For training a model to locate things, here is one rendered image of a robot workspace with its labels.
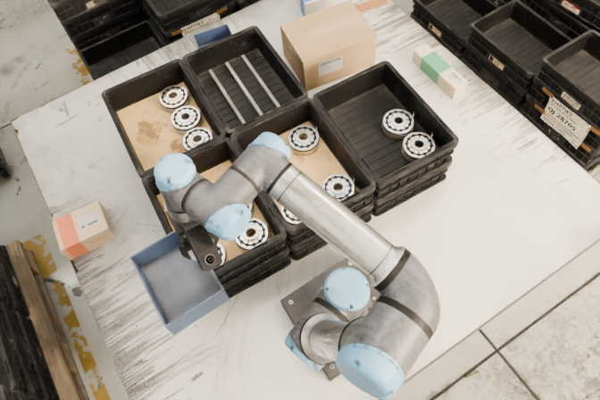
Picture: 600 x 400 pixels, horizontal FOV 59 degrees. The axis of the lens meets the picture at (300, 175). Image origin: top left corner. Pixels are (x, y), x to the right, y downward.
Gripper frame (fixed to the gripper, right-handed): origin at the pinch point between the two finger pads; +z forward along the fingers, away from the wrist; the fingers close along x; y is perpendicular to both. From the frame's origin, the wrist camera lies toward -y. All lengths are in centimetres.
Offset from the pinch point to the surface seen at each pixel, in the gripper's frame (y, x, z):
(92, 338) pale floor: 49, 49, 117
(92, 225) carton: 47, 23, 36
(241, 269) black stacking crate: 4.9, -9.8, 26.7
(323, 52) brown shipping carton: 62, -74, 19
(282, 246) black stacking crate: 4.5, -23.2, 25.5
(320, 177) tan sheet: 19, -46, 25
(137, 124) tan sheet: 73, -4, 28
